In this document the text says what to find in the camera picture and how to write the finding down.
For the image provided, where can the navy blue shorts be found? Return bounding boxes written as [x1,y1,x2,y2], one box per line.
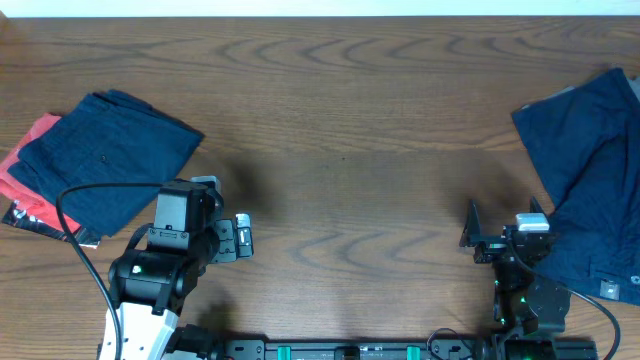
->
[8,90,204,236]

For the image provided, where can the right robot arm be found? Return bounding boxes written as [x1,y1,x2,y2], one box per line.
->
[459,199,570,359]

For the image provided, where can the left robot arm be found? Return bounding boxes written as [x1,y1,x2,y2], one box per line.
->
[97,214,254,360]

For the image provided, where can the pile of navy garments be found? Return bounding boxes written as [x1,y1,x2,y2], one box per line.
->
[512,68,639,305]

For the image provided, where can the red folded t-shirt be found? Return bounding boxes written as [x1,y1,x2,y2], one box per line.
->
[1,113,63,231]

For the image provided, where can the black white patterned folded garment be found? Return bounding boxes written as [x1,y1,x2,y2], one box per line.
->
[1,203,102,248]

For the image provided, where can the black mounting rail base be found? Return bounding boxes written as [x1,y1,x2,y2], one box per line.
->
[161,325,598,360]

